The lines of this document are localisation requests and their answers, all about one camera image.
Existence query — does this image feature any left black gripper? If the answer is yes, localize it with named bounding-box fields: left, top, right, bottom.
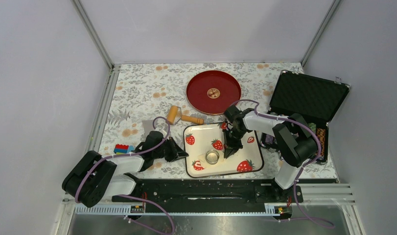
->
left=153, top=137, right=188, bottom=163

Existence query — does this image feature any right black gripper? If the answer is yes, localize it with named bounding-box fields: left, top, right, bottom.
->
left=223, top=127, right=247, bottom=159

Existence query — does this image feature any white dough piece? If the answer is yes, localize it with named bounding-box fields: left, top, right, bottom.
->
left=198, top=154, right=224, bottom=168

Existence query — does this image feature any metal round cookie cutter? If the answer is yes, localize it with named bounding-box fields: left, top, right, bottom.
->
left=205, top=150, right=219, bottom=165

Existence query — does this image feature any wooden roller with handle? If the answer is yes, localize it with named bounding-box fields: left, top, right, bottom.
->
left=166, top=105, right=204, bottom=125

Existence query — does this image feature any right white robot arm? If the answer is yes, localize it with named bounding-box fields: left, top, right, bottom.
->
left=223, top=105, right=321, bottom=202

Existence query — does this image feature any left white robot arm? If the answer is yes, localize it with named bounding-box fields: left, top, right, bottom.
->
left=62, top=131, right=188, bottom=208

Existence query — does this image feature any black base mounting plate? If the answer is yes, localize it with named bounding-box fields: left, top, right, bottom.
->
left=131, top=179, right=304, bottom=213

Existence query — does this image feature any red round lacquer tray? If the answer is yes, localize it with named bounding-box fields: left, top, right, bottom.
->
left=186, top=70, right=241, bottom=115

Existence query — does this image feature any floral tablecloth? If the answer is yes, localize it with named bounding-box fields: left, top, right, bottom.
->
left=97, top=63, right=338, bottom=179

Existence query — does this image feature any colourful toy brick block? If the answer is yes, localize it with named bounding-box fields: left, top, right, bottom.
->
left=114, top=144, right=135, bottom=155

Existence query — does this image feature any black poker chip case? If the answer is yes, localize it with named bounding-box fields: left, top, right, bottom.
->
left=267, top=70, right=350, bottom=164

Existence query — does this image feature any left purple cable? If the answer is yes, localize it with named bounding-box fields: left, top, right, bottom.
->
left=74, top=117, right=176, bottom=235

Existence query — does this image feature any purple cable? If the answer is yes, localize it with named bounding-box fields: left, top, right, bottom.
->
left=231, top=99, right=336, bottom=229
left=74, top=117, right=176, bottom=235

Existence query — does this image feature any metal scraper orange handle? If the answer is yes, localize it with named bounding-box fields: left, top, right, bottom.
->
left=142, top=120, right=155, bottom=135

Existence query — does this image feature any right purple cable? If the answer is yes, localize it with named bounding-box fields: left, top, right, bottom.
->
left=231, top=99, right=336, bottom=229

